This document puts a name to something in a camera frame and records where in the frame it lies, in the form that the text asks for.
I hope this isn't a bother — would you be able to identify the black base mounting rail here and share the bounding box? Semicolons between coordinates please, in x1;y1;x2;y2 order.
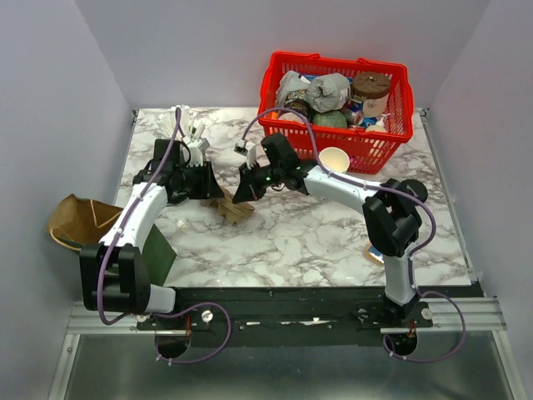
137;287;433;348

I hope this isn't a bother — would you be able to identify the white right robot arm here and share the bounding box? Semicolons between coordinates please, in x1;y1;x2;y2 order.
233;133;421;327

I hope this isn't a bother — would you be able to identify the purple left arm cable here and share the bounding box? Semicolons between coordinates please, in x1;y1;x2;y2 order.
97;106;233;367

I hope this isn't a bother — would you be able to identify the blue orange card box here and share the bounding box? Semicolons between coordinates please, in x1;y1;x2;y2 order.
363;245;384;265

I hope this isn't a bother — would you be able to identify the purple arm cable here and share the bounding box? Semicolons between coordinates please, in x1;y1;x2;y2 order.
97;106;233;367
241;107;467;363

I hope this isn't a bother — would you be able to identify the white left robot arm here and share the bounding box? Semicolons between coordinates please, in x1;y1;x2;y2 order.
79;138;224;329

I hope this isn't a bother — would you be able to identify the grey plastic mailer bag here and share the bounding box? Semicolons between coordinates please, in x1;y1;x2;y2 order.
275;70;351;113

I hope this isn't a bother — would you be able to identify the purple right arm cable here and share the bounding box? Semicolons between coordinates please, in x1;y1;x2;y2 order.
241;107;467;363

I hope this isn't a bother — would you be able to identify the cream pump lotion bottle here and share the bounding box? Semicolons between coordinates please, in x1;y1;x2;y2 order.
366;114;387;133

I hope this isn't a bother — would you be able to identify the brown green paper bag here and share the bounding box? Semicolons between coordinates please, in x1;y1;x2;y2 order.
46;194;176;286

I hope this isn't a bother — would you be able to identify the red plastic shopping basket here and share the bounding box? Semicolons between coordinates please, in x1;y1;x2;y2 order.
258;52;414;175

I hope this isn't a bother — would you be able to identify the brown lidded round box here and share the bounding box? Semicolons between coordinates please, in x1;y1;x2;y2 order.
351;72;391;118

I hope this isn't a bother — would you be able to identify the stack of paper cups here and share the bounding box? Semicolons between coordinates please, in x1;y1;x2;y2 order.
319;147;351;173

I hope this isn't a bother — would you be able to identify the red blue drink can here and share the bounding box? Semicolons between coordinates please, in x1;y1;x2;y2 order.
346;110;365;126

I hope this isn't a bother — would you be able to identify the black labelled tub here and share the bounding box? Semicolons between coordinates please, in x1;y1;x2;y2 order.
277;89;314;123

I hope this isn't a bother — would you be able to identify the black plastic cup lid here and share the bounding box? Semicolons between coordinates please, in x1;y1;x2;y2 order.
402;179;428;203

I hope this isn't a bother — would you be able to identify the green netted melon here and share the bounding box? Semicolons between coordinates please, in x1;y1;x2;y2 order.
312;110;347;129

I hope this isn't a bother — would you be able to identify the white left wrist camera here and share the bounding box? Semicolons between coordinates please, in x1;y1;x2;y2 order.
184;137;210;168

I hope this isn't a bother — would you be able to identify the brown cardboard cup carrier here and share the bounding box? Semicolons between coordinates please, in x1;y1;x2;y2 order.
201;187;255;224

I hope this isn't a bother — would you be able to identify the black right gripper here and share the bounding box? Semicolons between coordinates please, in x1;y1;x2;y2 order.
233;160;284;203

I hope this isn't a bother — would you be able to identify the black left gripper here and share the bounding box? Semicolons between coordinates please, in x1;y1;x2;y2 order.
173;161;226;200

